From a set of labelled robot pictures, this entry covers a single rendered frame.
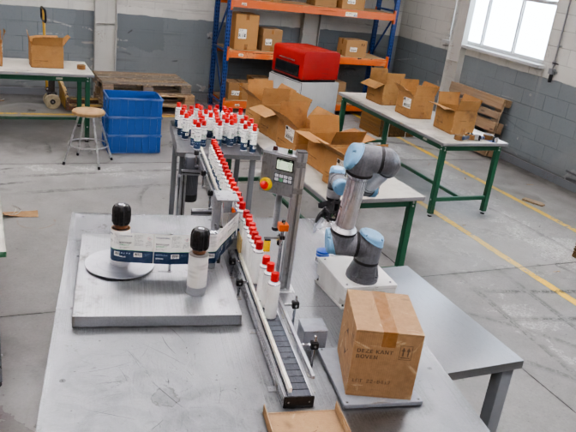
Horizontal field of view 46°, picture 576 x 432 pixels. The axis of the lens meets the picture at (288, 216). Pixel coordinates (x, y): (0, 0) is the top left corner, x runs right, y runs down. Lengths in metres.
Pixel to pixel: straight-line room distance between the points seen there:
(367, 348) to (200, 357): 0.65
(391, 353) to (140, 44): 8.48
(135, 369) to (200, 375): 0.23
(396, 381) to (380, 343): 0.17
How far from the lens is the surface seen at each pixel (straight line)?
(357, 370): 2.44
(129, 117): 7.62
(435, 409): 2.57
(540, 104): 9.37
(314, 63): 8.38
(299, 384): 2.45
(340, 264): 3.20
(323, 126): 5.31
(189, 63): 10.63
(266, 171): 2.97
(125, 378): 2.50
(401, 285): 3.40
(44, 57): 8.09
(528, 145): 9.48
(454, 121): 7.05
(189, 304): 2.86
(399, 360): 2.44
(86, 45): 10.28
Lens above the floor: 2.28
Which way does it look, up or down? 21 degrees down
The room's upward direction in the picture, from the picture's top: 7 degrees clockwise
